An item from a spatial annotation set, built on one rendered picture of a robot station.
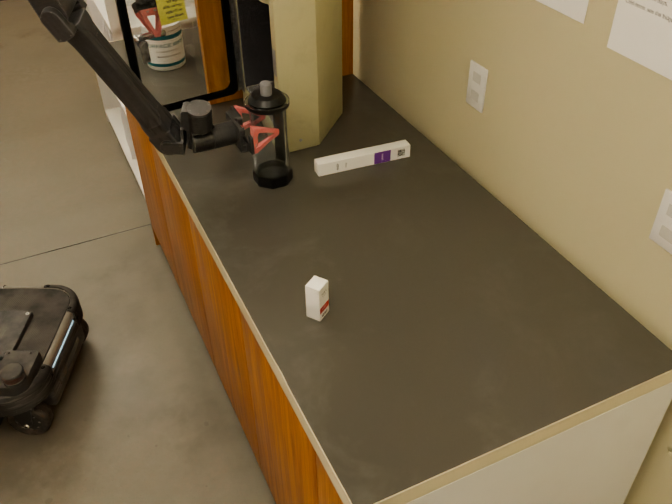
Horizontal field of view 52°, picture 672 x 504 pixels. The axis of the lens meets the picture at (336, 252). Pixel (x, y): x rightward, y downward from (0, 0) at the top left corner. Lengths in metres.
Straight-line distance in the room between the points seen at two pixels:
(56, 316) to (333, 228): 1.28
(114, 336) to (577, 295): 1.84
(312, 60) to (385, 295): 0.68
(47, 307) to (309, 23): 1.43
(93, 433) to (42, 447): 0.16
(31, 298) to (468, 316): 1.74
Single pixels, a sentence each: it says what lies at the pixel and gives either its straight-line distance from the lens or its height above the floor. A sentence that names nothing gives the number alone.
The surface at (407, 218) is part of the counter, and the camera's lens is 1.68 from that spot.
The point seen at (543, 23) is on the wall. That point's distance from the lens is 1.58.
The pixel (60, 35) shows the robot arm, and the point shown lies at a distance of 1.53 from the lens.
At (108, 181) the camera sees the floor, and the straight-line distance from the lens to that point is 3.71.
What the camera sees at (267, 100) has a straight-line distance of 1.68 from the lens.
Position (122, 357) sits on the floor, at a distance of 2.74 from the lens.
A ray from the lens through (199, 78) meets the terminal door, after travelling 2.09.
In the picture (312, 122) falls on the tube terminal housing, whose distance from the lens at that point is 1.92.
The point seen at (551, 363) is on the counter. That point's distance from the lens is 1.38.
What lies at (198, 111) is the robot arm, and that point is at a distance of 1.63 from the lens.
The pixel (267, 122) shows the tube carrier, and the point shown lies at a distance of 1.69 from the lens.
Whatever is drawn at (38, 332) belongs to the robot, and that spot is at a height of 0.24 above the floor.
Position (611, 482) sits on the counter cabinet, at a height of 0.60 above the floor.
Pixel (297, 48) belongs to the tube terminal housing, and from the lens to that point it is 1.81.
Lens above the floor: 1.93
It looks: 39 degrees down
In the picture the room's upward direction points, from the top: 1 degrees counter-clockwise
